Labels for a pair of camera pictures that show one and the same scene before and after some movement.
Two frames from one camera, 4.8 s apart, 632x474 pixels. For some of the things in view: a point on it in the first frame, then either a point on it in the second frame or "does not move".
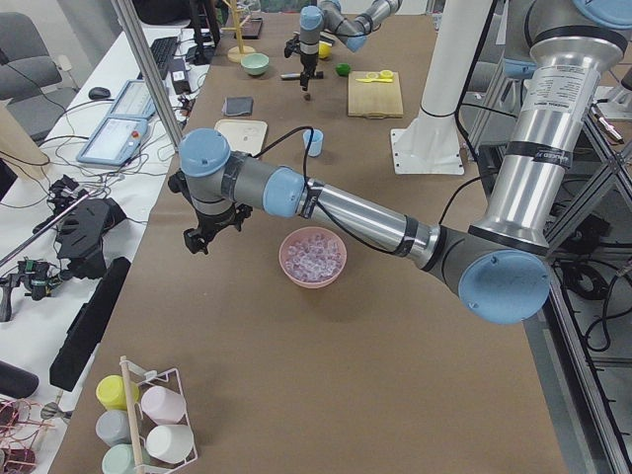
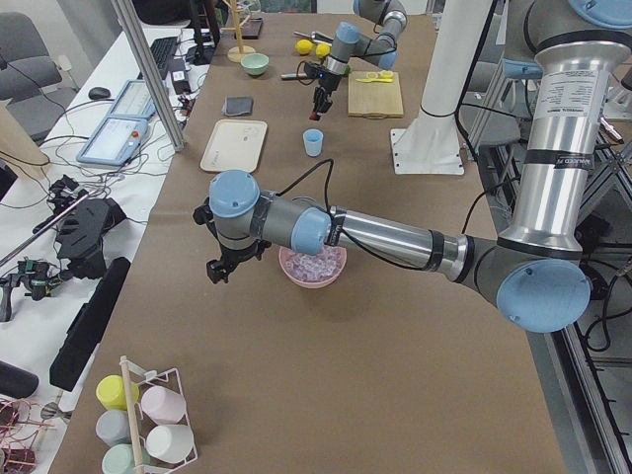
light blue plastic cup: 316,141 does not move
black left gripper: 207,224 to 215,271
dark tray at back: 251,29 does not move
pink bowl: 313,258 does not move
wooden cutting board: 373,100 does not move
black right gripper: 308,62 to 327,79
